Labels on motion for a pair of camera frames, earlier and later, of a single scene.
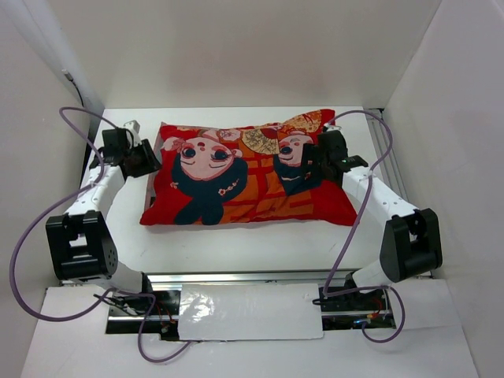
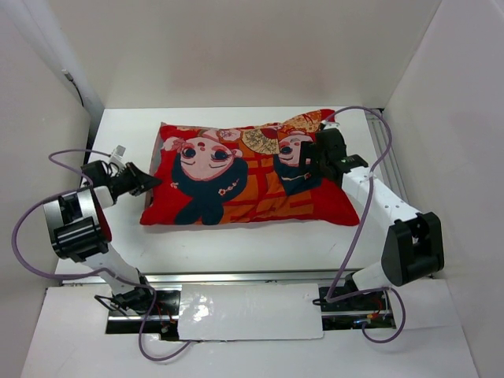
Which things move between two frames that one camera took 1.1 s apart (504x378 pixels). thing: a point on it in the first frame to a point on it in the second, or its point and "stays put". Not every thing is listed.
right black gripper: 310,152 stays put
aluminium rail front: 247,278 stays put
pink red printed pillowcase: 242,173 stays put
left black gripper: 150,161 to 139,179
